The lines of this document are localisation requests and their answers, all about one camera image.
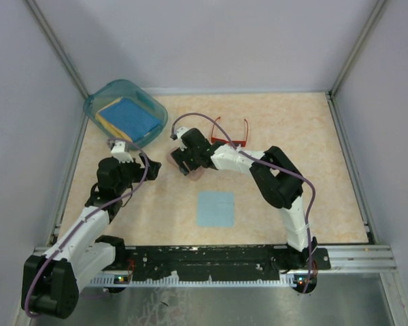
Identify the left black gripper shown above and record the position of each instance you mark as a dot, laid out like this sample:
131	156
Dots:
141	172

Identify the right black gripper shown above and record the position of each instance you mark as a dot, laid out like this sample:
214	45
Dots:
179	156

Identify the pink glasses case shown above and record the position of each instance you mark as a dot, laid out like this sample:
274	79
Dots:
192	175

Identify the light blue cleaning cloth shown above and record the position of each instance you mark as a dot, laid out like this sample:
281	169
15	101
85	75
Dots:
216	210

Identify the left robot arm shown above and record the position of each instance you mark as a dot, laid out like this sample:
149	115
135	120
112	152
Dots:
52	282

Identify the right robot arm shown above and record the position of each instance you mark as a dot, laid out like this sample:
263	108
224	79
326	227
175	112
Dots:
276	177

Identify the red sunglasses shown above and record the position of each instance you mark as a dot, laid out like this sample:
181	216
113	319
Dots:
236	128

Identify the blue towel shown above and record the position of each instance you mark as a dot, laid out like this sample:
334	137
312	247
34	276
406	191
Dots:
132	119

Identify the teal plastic bin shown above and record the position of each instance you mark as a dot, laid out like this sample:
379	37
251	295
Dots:
126	89

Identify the yellow towel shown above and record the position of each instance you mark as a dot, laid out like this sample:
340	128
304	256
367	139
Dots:
110	126

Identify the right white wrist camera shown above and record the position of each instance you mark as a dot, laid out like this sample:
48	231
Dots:
177	137

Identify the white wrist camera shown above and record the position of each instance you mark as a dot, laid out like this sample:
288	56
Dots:
119	149
177	137

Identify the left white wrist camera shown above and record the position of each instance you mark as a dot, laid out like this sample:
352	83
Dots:
119	149

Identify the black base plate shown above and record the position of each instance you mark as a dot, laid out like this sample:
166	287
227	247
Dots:
242	273

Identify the aluminium front rail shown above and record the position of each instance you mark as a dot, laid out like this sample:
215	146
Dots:
360	259

